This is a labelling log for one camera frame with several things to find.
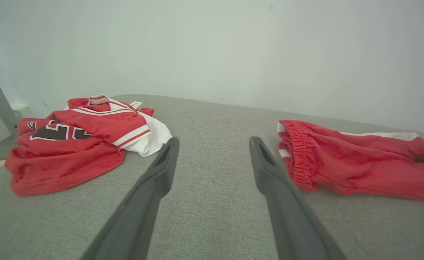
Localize red basketball jersey number 23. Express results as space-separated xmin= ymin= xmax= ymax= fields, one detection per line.
xmin=5 ymin=95 xmax=173 ymax=197

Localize red shorts with white stripes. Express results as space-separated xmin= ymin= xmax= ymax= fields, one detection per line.
xmin=277 ymin=120 xmax=424 ymax=201

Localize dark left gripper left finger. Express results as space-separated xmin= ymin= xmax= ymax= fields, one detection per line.
xmin=80 ymin=137 xmax=180 ymax=260

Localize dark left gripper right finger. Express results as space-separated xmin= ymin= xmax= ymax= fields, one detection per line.
xmin=249 ymin=136 xmax=348 ymax=260

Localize grey fabric sofa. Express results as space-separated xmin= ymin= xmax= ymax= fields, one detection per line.
xmin=0 ymin=94 xmax=424 ymax=260

